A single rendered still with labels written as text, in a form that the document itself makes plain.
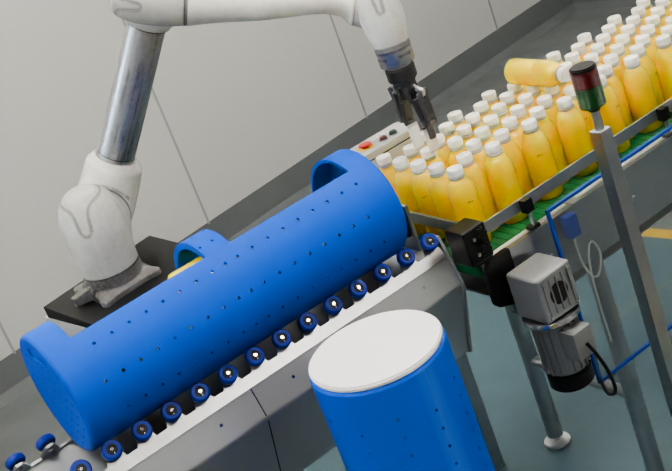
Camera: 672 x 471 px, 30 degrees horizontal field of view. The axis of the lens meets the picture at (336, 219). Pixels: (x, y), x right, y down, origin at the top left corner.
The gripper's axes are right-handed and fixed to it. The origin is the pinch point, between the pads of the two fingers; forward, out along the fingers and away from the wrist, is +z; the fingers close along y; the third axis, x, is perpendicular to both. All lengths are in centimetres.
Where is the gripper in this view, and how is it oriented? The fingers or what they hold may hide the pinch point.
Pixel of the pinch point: (423, 138)
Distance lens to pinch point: 316.0
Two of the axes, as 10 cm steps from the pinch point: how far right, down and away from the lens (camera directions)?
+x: 7.7, -4.7, 4.3
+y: 5.5, 1.4, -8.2
